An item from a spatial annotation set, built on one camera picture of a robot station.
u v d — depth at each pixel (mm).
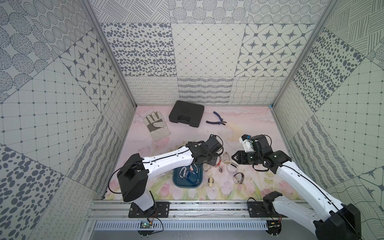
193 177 844
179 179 827
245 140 729
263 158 589
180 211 748
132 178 423
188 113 1115
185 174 837
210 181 800
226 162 885
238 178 850
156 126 1076
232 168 881
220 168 859
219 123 1082
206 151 603
